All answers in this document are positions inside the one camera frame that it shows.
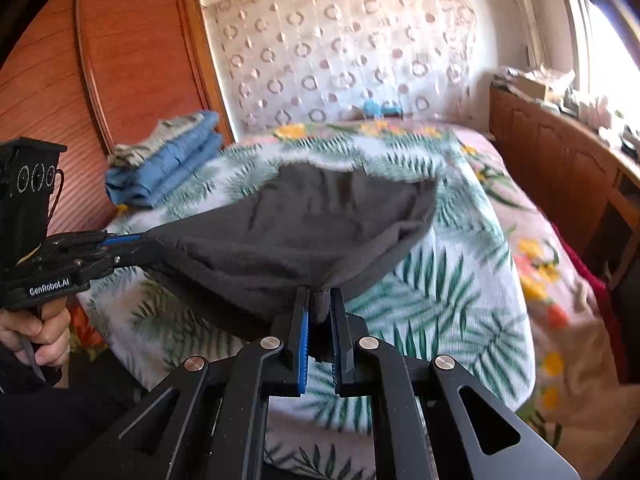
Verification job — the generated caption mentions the black pants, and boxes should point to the black pants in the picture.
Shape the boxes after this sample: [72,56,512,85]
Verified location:
[142,164,437,340]

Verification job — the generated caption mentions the person's left hand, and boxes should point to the person's left hand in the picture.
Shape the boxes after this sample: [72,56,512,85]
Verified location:
[0,298,70,367]

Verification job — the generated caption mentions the lower folded blue jeans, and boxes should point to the lower folded blue jeans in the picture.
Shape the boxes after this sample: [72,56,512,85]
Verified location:
[105,130,222,208]

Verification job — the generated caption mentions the folded blue jeans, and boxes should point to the folded blue jeans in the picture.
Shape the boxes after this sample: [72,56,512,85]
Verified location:
[105,130,222,208]
[105,110,222,204]

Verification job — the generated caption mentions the upper folded blue jeans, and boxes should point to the upper folded blue jeans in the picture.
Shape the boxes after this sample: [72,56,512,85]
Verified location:
[105,110,222,204]

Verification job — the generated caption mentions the folded grey garment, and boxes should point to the folded grey garment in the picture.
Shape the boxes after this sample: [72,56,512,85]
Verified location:
[107,110,205,169]

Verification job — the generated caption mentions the palm leaf print bedspread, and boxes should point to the palm leaf print bedspread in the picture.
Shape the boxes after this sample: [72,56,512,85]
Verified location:
[77,131,537,480]

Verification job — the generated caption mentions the wooden slatted wardrobe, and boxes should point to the wooden slatted wardrobe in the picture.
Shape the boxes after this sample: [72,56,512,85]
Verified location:
[1,0,233,234]

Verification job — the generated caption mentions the blue object behind bed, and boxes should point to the blue object behind bed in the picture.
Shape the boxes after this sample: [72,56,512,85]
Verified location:
[361,99,404,119]

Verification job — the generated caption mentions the wooden side cabinet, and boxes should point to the wooden side cabinet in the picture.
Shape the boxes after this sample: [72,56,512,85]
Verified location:
[489,86,639,288]

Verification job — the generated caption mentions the circle pattern sheer curtain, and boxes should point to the circle pattern sheer curtain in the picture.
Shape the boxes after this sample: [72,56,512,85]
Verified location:
[210,0,476,134]

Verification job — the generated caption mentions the clutter on cabinet top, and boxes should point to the clutter on cabinet top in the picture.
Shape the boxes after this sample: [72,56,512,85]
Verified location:
[491,64,639,164]

